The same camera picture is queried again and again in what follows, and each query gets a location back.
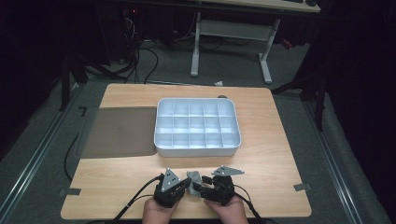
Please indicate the black stand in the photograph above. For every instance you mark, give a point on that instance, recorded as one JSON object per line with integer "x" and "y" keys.
{"x": 314, "y": 93}
{"x": 70, "y": 77}

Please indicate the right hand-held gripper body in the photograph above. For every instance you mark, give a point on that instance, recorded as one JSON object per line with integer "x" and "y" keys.
{"x": 220, "y": 186}

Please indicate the brown mat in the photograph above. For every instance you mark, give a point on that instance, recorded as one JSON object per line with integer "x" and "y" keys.
{"x": 120, "y": 132}

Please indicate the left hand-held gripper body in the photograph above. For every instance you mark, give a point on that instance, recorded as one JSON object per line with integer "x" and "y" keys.
{"x": 169, "y": 189}

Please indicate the metal floor rail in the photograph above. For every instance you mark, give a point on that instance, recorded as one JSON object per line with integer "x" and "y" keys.
{"x": 34, "y": 155}
{"x": 333, "y": 161}

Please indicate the white frame desk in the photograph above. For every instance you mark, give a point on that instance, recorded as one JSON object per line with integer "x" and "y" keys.
{"x": 233, "y": 29}

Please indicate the small white scrap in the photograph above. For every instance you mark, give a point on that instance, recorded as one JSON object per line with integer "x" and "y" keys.
{"x": 219, "y": 83}

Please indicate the person's right hand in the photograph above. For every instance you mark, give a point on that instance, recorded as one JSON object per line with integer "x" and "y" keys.
{"x": 229, "y": 213}

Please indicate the person's left hand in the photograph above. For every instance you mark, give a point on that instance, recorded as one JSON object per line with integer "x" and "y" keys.
{"x": 158, "y": 213}

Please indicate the white divided storage box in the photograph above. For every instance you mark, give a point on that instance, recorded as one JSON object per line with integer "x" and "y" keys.
{"x": 197, "y": 126}

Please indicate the grey cloth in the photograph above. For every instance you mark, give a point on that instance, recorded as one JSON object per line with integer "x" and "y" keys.
{"x": 194, "y": 178}

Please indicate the grey tape piece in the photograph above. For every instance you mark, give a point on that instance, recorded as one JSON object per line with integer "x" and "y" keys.
{"x": 302, "y": 187}
{"x": 74, "y": 191}

